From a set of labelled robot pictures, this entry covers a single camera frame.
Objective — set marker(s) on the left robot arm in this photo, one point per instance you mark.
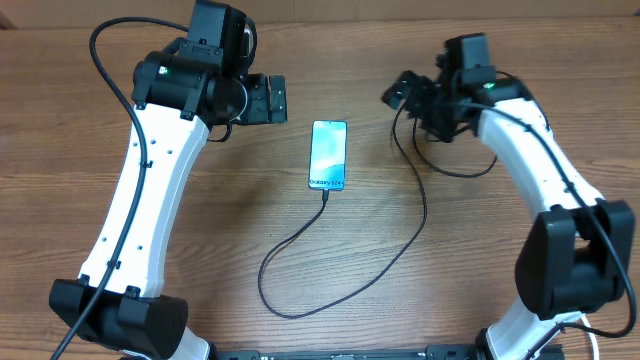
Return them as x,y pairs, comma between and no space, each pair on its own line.
199,81

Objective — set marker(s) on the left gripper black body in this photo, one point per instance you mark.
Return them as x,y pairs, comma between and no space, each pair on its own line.
258,108

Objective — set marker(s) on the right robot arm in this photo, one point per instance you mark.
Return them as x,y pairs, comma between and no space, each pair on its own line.
575,258

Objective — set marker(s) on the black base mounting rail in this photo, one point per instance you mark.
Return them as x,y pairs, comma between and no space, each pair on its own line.
345,355

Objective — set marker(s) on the Samsung Galaxy smartphone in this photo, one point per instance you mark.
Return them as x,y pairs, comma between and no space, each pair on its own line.
327,168

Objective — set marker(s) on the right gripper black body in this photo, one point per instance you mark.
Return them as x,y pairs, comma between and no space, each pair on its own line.
431,108

